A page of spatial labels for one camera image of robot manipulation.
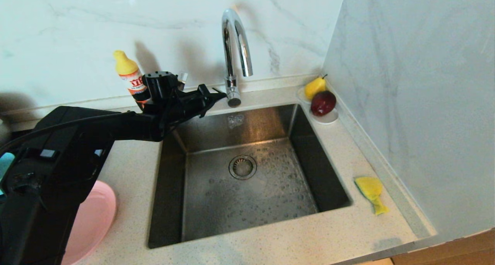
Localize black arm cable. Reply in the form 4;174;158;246
0;110;155;157

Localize yellow green sponge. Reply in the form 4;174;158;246
354;176;389;216

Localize stainless steel sink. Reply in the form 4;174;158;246
148;104;353;249

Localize yellow pear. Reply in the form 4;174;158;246
304;74;328;101

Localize round metal drain strainer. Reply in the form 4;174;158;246
229;155;257;180

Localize small white dish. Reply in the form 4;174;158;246
297;86;340;125

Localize teal bowl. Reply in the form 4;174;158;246
0;152;15;196

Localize pink plate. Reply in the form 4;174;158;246
61;180;117;265

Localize chrome gooseneck faucet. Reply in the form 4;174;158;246
213;9;254;108

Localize yellow-capped detergent bottle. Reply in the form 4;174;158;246
113;50;153;110

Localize dark red apple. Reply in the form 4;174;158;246
311;91;337;117

